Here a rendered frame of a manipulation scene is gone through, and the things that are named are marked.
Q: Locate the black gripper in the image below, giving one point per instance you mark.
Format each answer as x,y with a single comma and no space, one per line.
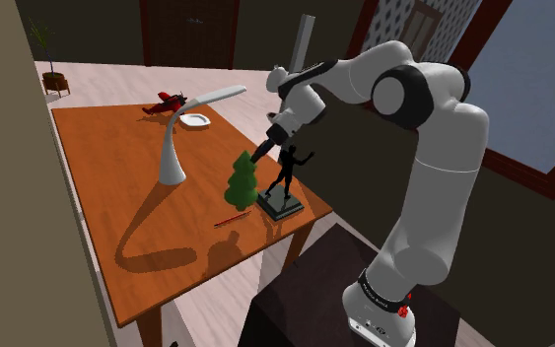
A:
264,149

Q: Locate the dark robot stand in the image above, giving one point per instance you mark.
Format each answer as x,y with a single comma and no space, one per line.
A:
306,303

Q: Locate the orange wooden table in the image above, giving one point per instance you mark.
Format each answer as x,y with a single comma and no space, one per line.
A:
128,192

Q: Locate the green toy tree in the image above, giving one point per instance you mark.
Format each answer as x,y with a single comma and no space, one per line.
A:
242,185

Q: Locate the grey upright post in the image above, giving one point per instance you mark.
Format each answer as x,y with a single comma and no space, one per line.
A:
302,43

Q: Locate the white desk lamp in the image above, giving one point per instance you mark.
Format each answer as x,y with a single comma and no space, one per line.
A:
173,144

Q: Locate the potted plant on stand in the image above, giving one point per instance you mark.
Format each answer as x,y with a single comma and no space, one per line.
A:
54,72

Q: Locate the red pencil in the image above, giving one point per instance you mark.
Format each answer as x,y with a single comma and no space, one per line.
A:
232,219

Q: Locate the white plate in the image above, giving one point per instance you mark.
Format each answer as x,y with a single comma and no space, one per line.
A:
194,119

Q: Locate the black human figure statue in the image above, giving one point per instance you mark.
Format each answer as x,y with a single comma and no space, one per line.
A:
285,175

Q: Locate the red toy airplane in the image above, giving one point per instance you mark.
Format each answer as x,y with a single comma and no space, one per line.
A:
165,103

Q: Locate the framed wall picture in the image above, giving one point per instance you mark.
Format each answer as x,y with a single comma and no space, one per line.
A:
419,26

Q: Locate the dark wooden door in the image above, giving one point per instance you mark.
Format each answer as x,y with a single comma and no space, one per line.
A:
188,31

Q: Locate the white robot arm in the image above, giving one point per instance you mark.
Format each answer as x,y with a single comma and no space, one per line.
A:
443,158

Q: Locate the window with red frame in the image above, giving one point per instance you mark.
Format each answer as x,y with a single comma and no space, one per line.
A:
527,77

